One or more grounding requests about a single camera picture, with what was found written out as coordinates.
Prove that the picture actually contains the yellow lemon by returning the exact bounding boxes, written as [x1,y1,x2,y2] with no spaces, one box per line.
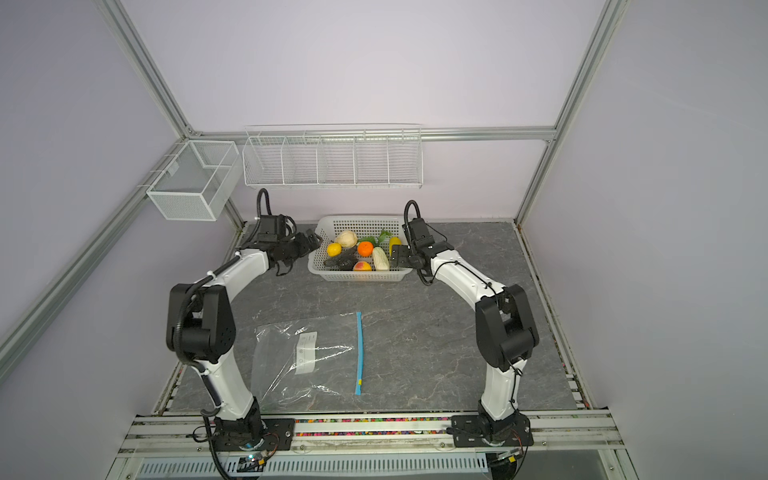
[326,243,343,258]

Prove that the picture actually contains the clear zip top bag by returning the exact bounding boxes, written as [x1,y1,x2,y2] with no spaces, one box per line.
[251,312,363,414]

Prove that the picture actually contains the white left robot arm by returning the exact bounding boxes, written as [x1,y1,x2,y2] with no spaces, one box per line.
[166,230,321,442]

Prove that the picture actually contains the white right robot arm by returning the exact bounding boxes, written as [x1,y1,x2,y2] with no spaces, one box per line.
[390,244,540,424]

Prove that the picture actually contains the green pepper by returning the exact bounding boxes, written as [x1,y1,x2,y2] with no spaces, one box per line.
[358,230,393,247]

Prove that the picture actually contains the dark eggplant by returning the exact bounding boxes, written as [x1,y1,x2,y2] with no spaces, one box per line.
[323,248,358,271]

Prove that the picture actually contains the small white mesh basket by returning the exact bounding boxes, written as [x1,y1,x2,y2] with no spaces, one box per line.
[147,140,243,221]

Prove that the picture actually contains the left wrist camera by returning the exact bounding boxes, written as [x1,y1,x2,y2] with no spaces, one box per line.
[256,214,291,243]

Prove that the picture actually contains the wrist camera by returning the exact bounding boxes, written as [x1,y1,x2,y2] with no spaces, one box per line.
[405,217,435,251]
[256,214,291,243]

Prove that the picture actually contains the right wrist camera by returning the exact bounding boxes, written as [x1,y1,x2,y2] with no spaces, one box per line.
[405,217,435,251]

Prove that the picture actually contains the long white wire shelf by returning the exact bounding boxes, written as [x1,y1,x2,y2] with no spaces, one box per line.
[242,123,424,188]

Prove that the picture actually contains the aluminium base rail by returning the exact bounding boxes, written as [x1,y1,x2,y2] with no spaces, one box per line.
[117,410,627,458]

